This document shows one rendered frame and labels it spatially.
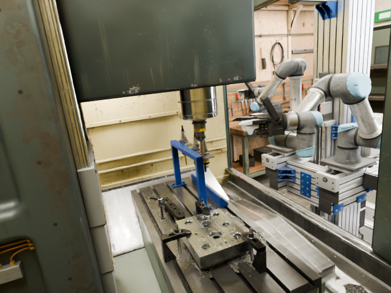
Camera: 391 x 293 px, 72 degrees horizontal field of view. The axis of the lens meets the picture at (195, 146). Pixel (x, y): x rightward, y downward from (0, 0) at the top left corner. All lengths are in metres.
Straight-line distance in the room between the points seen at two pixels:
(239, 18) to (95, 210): 0.79
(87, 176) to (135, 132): 1.29
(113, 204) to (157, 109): 0.77
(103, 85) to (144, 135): 1.24
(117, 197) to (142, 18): 1.45
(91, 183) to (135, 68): 0.38
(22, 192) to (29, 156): 0.08
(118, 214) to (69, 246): 1.25
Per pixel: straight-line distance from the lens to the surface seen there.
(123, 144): 2.07
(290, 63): 2.10
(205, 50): 0.97
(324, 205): 1.89
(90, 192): 0.82
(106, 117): 2.02
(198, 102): 1.01
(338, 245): 1.63
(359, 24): 2.07
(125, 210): 2.00
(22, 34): 0.67
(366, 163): 1.87
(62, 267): 0.80
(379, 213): 1.40
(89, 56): 0.88
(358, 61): 2.07
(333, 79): 1.47
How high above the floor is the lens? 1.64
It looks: 15 degrees down
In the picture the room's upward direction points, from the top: 6 degrees counter-clockwise
